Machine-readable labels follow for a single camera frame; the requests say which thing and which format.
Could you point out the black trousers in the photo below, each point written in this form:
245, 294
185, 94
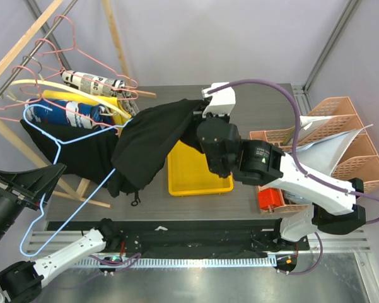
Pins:
126, 163

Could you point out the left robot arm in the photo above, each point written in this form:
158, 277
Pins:
23, 281

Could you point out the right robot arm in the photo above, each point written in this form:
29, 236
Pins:
332, 209

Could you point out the cream plastic hanger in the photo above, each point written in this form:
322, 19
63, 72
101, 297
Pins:
95, 98

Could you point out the newspaper print trousers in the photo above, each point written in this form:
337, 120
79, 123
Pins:
98, 85

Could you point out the blue white patterned garment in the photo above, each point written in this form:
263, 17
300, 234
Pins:
62, 112

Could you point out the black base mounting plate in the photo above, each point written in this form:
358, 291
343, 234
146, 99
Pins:
201, 239

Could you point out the yellow garment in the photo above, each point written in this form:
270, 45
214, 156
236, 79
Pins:
112, 113

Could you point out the yellow plastic tray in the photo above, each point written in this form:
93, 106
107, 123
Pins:
189, 175

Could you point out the orange cube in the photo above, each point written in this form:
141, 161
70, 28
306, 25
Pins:
269, 199

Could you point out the peach compartment desk organizer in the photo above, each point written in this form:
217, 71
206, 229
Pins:
276, 137

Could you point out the white papers in rack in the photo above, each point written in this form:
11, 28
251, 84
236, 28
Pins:
324, 155

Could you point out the peach file rack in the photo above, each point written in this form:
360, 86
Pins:
335, 115

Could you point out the wooden clothes rack frame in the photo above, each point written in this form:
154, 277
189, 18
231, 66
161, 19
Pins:
39, 22

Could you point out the pink wire hanger with newsprint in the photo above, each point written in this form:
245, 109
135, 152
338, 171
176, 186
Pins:
86, 63

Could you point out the empty pink wire hanger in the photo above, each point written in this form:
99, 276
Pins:
96, 41

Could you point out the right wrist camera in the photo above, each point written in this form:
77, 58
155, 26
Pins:
221, 103

